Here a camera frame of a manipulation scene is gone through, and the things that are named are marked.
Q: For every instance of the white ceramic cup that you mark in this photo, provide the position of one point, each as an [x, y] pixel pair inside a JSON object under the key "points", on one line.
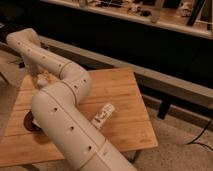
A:
{"points": [[42, 81]]}

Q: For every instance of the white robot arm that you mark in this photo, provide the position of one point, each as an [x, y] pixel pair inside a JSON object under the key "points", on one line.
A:
{"points": [[54, 107]]}

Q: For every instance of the white condiment bottle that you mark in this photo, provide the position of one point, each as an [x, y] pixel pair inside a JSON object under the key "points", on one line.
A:
{"points": [[102, 115]]}

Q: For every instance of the wooden low table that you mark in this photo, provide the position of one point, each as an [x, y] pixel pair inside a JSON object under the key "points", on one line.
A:
{"points": [[128, 129]]}

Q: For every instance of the dark bench with legs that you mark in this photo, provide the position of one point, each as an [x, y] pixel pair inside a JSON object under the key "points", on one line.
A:
{"points": [[171, 90]]}

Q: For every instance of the dark brown round plate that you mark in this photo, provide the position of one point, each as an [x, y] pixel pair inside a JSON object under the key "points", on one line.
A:
{"points": [[28, 123]]}

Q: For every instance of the long wooden shelf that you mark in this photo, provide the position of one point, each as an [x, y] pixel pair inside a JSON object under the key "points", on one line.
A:
{"points": [[139, 13]]}

